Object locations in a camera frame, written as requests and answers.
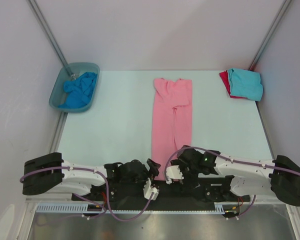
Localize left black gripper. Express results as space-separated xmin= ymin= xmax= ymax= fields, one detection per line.
xmin=120 ymin=159 xmax=161 ymax=191

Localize pink t shirt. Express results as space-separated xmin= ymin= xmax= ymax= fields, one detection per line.
xmin=151 ymin=78 xmax=193 ymax=181

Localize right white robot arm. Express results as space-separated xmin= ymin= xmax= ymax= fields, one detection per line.
xmin=176 ymin=145 xmax=300 ymax=207

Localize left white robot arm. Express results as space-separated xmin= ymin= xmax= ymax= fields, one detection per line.
xmin=20 ymin=152 xmax=160 ymax=200

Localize crumpled blue t shirt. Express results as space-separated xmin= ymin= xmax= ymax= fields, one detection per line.
xmin=58 ymin=72 xmax=98 ymax=109

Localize folded red t shirt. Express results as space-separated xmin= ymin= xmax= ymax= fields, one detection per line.
xmin=219 ymin=70 xmax=246 ymax=99

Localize folded light blue t shirt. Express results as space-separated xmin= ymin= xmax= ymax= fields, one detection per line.
xmin=227 ymin=68 xmax=264 ymax=102

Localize translucent blue plastic bin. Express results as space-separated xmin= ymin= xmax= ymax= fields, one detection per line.
xmin=49 ymin=62 xmax=100 ymax=113

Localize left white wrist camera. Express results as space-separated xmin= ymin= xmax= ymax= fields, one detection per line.
xmin=143 ymin=178 xmax=160 ymax=201

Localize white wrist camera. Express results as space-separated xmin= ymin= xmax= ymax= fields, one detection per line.
xmin=164 ymin=165 xmax=184 ymax=185
xmin=143 ymin=178 xmax=160 ymax=201

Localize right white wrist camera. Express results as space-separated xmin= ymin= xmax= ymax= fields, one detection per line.
xmin=164 ymin=165 xmax=184 ymax=185

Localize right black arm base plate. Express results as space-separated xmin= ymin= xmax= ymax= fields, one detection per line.
xmin=203 ymin=185 xmax=251 ymax=203

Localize slotted cable duct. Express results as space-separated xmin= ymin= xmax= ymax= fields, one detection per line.
xmin=36 ymin=202 xmax=235 ymax=214

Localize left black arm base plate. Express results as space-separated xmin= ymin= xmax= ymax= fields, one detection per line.
xmin=71 ymin=183 xmax=118 ymax=202

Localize aluminium front rail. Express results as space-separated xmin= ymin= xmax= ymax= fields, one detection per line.
xmin=25 ymin=192 xmax=72 ymax=203

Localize left aluminium corner post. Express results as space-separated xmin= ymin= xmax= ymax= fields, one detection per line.
xmin=26 ymin=0 xmax=68 ymax=66

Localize aluminium corner post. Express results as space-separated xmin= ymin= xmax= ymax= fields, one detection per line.
xmin=248 ymin=0 xmax=294 ymax=71
xmin=26 ymin=0 xmax=68 ymax=66

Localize right aluminium corner post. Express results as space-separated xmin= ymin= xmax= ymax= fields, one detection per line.
xmin=248 ymin=0 xmax=294 ymax=71

